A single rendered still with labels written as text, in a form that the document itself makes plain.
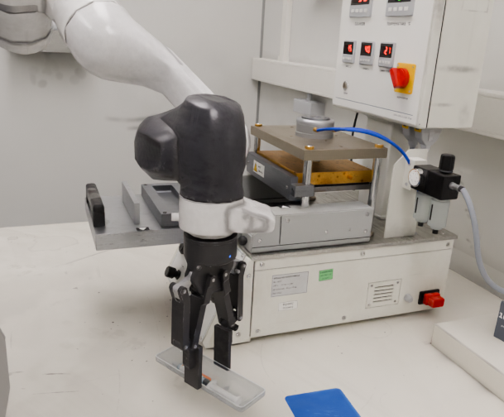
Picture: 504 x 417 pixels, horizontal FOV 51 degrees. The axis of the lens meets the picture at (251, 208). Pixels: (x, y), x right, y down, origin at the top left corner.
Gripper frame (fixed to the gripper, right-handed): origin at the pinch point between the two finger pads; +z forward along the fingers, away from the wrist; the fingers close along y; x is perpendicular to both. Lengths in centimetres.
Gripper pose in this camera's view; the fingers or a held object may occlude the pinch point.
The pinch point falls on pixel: (208, 357)
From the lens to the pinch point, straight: 83.3
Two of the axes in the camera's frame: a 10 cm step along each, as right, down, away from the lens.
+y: -6.5, 2.1, -7.4
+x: 7.6, 2.3, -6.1
